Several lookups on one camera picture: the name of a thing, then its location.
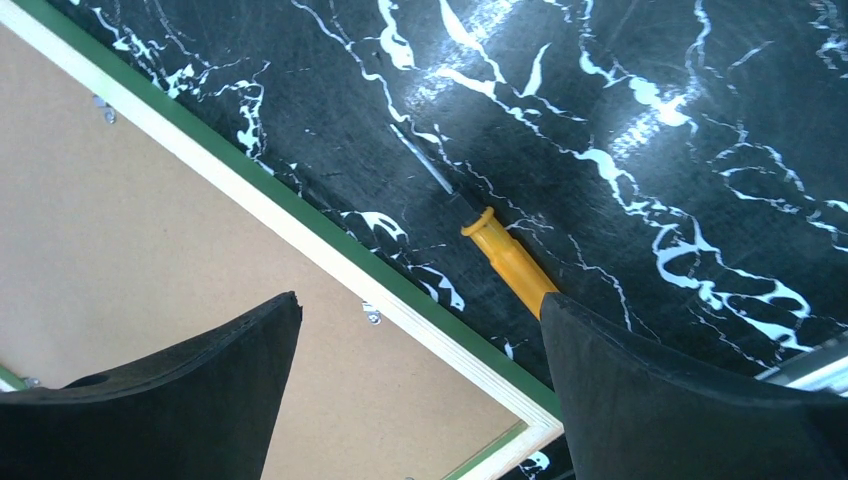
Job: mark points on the green picture frame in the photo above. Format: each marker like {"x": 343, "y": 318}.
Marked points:
{"x": 310, "y": 232}

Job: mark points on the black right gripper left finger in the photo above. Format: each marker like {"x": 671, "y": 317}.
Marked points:
{"x": 204, "y": 408}

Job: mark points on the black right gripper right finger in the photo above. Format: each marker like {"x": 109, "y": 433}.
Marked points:
{"x": 636, "y": 409}

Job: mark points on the orange handled screwdriver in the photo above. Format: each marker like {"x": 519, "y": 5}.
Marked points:
{"x": 478, "y": 222}

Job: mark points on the aluminium rail frame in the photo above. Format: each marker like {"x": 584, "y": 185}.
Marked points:
{"x": 822, "y": 369}

